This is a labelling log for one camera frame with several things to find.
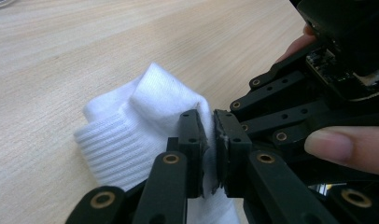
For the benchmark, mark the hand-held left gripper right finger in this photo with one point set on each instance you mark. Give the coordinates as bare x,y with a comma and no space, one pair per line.
271,186

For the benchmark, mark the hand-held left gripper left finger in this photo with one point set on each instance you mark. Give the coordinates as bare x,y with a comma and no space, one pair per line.
165,186

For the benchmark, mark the white sock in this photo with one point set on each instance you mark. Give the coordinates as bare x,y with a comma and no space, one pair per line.
131,133

